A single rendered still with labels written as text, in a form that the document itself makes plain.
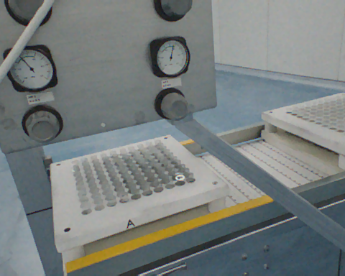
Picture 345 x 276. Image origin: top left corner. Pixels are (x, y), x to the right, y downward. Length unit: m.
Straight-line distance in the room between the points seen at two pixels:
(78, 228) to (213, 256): 0.20
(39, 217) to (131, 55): 0.49
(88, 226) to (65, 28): 0.25
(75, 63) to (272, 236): 0.39
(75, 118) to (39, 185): 0.39
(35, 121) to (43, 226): 0.47
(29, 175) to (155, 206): 0.32
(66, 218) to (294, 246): 0.37
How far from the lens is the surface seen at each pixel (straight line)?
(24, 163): 0.68
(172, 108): 0.31
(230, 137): 0.75
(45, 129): 0.30
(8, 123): 0.32
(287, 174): 0.65
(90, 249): 0.48
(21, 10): 0.28
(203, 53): 0.34
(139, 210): 0.44
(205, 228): 0.47
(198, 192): 0.46
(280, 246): 0.58
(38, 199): 0.71
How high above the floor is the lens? 1.15
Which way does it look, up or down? 23 degrees down
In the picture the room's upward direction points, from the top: 6 degrees counter-clockwise
